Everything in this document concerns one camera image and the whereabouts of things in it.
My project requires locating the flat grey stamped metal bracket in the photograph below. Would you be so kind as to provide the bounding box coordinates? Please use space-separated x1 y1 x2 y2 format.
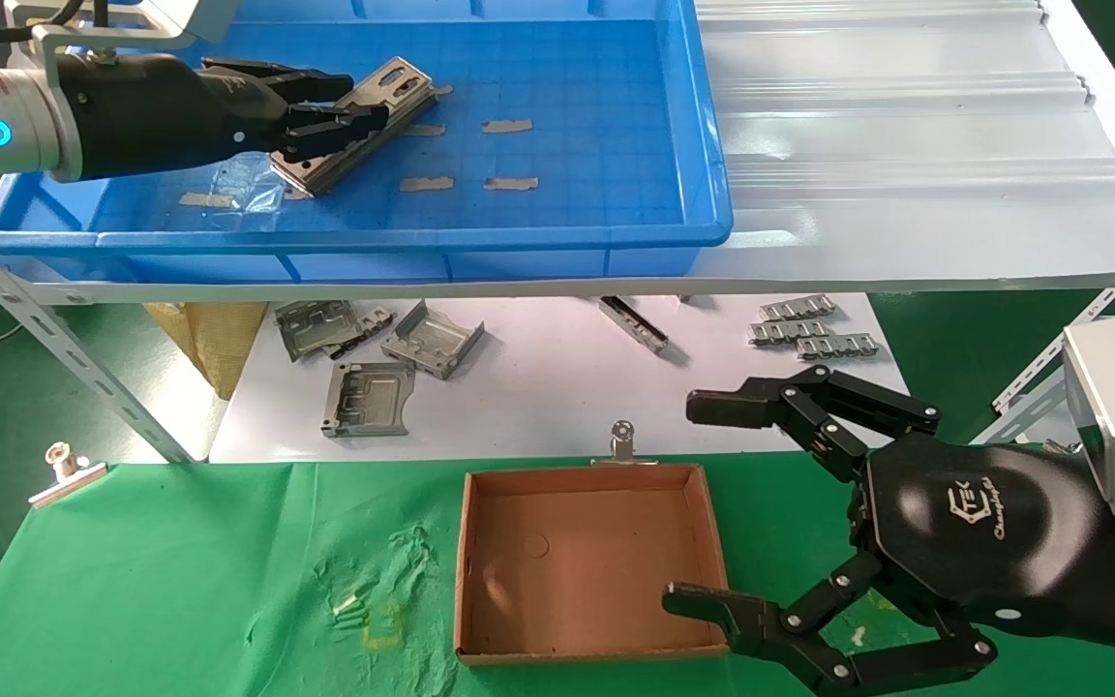
321 361 417 439

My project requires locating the shallow cardboard box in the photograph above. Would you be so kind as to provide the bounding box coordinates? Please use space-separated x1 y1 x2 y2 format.
454 463 738 667

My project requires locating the green cloth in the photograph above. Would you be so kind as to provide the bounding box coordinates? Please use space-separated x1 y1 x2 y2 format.
0 450 1115 697

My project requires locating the grey box-shaped metal bracket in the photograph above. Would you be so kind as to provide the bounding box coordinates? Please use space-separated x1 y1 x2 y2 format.
380 299 487 381

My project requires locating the large grey folded metal bracket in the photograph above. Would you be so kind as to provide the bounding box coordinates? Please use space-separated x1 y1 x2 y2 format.
274 300 362 363

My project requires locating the white corrugated shelf board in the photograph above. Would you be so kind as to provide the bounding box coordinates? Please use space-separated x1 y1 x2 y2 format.
0 0 1115 309

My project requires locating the blue plastic tray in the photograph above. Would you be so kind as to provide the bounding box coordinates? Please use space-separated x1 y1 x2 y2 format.
0 0 735 285

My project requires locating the narrow dark metal bar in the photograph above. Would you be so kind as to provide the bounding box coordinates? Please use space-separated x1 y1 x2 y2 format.
598 295 671 356

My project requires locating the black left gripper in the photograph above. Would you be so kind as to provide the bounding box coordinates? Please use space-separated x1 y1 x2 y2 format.
54 53 391 183

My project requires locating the perforated steel shelf brace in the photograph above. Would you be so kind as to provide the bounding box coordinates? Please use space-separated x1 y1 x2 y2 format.
993 281 1115 446

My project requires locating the silver binder clip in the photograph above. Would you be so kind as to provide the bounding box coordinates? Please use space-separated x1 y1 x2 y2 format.
28 441 108 511
591 419 660 468

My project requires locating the perforated steel shelf upright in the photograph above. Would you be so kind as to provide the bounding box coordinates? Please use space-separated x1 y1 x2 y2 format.
0 198 196 464

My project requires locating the clear plastic film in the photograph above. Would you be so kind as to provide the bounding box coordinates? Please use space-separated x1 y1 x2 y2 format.
228 174 287 214

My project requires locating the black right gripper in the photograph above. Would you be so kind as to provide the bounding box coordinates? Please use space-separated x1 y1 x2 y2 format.
662 365 1115 697

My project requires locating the small slotted metal shield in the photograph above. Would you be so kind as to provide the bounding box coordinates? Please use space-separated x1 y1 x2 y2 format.
748 320 834 347
797 333 884 362
759 295 838 322

